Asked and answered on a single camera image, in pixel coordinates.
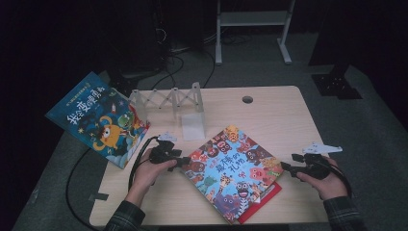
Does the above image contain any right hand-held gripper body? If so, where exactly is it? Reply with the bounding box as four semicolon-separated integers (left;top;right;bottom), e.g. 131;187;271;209
296;141;344;181

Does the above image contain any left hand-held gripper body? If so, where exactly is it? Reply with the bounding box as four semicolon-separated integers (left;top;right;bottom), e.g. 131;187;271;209
148;131;183;166

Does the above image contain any red picture book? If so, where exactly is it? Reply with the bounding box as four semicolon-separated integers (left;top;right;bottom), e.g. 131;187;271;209
237;181;283;225

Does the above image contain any white extendable book rack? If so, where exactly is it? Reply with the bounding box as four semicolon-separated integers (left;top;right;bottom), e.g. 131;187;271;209
128;81;207;142

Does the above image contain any light blue animal picture book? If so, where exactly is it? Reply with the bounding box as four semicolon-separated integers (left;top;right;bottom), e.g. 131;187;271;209
181;124;285;225

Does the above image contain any dark blue monster picture book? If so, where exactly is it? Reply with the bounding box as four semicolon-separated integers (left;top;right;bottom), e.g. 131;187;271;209
44;70;151;170

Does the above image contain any person's right hand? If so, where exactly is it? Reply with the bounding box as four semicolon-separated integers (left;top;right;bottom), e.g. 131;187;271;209
295;157;349;202

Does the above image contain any person's left hand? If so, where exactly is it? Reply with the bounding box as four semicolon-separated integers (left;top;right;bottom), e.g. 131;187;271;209
126;148;178;206

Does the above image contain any grey tape strip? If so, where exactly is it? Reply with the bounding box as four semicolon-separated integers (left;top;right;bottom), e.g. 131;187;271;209
88;192;110;203

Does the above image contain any black stand foot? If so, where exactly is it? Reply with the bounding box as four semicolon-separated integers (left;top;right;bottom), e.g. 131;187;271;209
105;68;140;97

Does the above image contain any thick black left gripper cable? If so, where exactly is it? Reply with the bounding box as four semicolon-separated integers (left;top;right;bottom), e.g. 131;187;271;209
127;136;160;192

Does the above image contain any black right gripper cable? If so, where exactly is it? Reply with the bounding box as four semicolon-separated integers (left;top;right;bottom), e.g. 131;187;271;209
326;158;353;198

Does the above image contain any black stand with base plate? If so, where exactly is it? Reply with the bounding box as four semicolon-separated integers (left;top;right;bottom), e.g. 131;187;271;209
310;59;364;101

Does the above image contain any black floor cable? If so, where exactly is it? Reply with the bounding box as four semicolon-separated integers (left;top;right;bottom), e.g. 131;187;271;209
149;52;186;91
201;49;217;90

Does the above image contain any long thin black cable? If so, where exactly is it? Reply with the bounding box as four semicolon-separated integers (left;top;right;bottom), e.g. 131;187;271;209
65;146;97;231

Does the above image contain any white metal frame stand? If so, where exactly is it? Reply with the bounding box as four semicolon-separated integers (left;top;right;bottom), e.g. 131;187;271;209
215;0;296;66

